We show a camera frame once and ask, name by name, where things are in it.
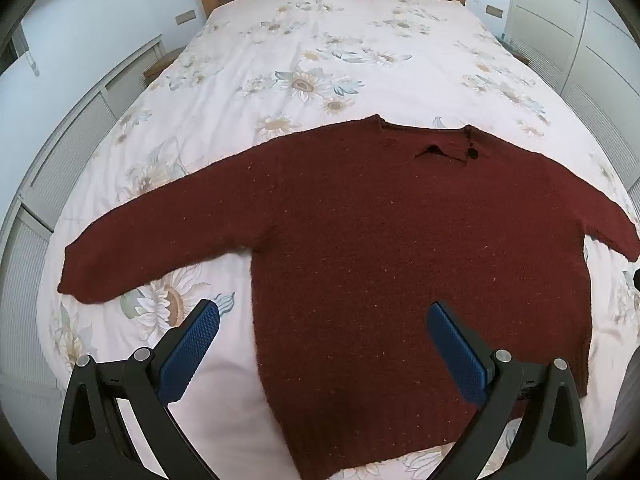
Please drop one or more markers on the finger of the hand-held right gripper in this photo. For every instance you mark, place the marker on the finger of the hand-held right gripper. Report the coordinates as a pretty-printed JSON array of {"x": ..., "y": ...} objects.
[{"x": 636, "y": 280}]

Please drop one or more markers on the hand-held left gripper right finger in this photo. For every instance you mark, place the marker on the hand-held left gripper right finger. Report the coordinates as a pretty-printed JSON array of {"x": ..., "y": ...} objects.
[{"x": 457, "y": 347}]

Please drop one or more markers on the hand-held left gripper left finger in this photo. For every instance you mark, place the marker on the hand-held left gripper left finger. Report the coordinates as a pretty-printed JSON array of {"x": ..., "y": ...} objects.
[{"x": 192, "y": 340}]

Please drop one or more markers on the dark red knitted sweater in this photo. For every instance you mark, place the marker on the dark red knitted sweater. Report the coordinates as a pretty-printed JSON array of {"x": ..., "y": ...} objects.
[{"x": 380, "y": 240}]

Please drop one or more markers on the person's grey trouser leg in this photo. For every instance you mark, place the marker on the person's grey trouser leg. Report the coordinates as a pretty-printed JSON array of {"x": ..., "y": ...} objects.
[{"x": 620, "y": 410}]

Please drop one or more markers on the white louvered cabinet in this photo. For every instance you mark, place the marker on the white louvered cabinet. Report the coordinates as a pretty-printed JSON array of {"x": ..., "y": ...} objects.
[{"x": 65, "y": 145}]

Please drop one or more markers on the wooden nightstand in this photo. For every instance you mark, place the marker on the wooden nightstand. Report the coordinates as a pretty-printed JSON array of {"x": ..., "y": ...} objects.
[
  {"x": 161, "y": 62},
  {"x": 517, "y": 52}
]

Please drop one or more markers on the white wardrobe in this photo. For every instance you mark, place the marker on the white wardrobe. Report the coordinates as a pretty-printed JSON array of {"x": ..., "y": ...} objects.
[{"x": 585, "y": 25}]

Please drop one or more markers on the bed with floral white duvet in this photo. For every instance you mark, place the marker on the bed with floral white duvet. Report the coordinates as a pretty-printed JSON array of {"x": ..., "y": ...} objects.
[{"x": 300, "y": 60}]

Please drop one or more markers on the window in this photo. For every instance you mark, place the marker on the window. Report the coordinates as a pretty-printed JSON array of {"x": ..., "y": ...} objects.
[{"x": 12, "y": 47}]

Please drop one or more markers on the wall switch plate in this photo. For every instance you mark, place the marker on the wall switch plate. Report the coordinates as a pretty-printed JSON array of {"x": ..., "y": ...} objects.
[
  {"x": 494, "y": 9},
  {"x": 185, "y": 17}
]

